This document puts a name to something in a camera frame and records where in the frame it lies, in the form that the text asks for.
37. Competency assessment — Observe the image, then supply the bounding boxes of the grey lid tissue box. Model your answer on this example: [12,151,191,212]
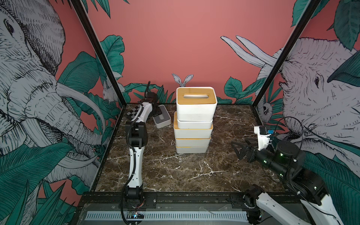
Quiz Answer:
[153,105,172,129]

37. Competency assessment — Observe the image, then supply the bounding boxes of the small bamboo lid tissue box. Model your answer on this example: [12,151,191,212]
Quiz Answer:
[176,87,218,122]

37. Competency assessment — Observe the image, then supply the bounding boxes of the large bamboo lid tissue box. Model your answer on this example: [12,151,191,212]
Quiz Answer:
[175,137,211,148]

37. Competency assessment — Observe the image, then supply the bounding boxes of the yellow lid tissue box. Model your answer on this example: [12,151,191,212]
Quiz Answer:
[176,146,208,154]

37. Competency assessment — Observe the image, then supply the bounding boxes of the edge bamboo tissue box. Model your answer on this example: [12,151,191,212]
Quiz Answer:
[174,119,213,129]

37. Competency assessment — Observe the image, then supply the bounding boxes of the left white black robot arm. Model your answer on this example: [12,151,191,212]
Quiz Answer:
[121,82,161,209]

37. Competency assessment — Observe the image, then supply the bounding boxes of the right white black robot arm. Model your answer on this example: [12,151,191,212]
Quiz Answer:
[231,140,343,225]

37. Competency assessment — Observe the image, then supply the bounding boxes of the black white chessboard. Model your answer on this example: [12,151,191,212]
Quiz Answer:
[125,105,141,121]

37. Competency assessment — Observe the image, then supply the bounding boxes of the green circuit board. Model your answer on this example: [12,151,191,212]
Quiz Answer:
[126,211,145,221]

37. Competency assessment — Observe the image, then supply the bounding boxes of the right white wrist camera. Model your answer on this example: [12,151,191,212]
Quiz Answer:
[254,126,274,151]

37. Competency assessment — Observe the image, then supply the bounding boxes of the left black frame post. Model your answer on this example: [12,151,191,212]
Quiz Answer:
[70,0,127,107]

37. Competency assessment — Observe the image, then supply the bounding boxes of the black frame post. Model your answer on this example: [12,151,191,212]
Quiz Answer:
[70,0,127,107]
[252,0,321,108]

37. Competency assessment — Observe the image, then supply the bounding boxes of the right black frame post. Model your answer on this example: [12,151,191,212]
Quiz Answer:
[252,0,321,108]

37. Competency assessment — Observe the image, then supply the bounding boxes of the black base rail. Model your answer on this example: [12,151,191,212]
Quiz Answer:
[75,192,302,210]

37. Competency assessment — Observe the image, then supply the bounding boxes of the white slotted cable duct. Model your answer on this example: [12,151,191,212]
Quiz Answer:
[85,211,248,222]

